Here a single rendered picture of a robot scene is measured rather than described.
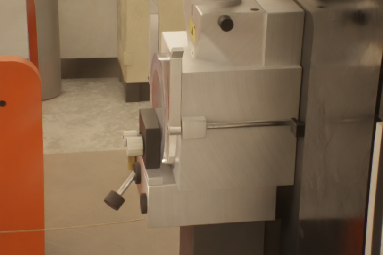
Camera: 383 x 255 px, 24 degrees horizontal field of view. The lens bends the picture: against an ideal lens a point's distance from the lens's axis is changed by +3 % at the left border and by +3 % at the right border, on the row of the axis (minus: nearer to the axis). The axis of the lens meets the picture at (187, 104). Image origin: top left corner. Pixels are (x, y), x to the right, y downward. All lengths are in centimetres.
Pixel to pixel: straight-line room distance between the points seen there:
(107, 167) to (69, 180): 9
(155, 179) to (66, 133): 301
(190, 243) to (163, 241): 77
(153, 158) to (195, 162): 4
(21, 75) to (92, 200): 62
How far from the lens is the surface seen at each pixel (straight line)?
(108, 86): 419
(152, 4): 73
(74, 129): 371
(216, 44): 64
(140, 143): 68
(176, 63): 62
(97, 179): 169
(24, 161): 107
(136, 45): 387
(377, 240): 48
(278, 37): 64
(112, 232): 151
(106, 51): 426
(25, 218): 110
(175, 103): 63
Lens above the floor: 146
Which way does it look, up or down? 22 degrees down
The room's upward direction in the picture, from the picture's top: 2 degrees clockwise
